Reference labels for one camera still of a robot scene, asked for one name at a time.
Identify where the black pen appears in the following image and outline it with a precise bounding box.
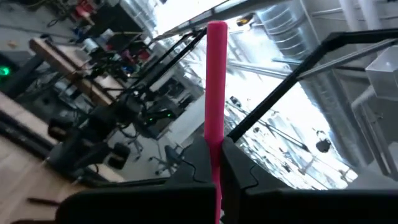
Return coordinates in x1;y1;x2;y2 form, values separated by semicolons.
27;197;60;207

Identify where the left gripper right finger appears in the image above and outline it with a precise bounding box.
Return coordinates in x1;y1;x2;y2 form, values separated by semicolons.
220;136;398;224

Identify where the silver ventilation duct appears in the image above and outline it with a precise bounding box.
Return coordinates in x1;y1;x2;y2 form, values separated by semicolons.
254;0;377;170

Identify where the translucent ceiling fixture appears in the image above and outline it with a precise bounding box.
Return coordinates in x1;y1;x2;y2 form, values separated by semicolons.
365;45;398;101

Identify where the wooden workbench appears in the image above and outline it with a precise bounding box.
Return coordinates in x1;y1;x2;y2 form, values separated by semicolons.
29;37;125;107

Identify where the office chair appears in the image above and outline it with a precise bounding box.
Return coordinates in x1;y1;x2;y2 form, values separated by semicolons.
148;144;187;175

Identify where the pink highlighter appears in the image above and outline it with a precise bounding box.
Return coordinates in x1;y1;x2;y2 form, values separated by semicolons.
203;20;229;224

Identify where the black aluminium table frame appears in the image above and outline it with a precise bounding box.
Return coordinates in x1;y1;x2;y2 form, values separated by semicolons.
152;0;398;144

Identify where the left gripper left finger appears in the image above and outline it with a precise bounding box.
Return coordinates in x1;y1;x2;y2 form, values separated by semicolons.
55;136;218;224

